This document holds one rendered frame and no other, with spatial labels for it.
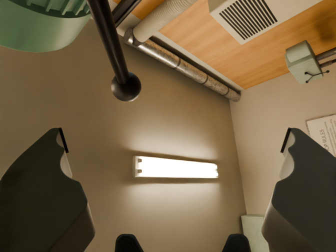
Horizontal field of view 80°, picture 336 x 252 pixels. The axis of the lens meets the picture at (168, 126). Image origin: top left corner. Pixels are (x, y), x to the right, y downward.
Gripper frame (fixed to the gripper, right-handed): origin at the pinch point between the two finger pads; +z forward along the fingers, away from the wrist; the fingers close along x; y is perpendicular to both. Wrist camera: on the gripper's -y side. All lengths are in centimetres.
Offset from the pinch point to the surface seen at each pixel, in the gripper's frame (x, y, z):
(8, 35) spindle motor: -18.5, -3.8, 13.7
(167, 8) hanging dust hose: 0, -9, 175
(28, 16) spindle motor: -14.8, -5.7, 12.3
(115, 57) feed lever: -5.0, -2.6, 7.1
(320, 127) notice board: 188, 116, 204
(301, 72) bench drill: 135, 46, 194
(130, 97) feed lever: -4.6, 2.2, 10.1
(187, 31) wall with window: 20, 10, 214
